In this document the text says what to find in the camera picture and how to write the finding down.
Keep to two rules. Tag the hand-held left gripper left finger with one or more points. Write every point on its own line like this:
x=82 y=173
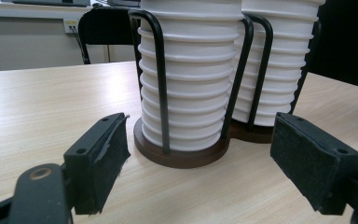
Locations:
x=96 y=161

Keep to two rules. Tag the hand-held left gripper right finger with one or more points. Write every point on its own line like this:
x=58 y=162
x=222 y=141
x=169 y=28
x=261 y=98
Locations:
x=313 y=161

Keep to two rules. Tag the stack of white paper cups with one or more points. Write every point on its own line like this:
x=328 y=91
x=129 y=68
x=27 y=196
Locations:
x=286 y=46
x=195 y=77

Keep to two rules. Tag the black chair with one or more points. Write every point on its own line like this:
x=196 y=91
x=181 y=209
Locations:
x=105 y=28

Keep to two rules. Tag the white wall socket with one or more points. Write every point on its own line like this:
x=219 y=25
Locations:
x=70 y=24

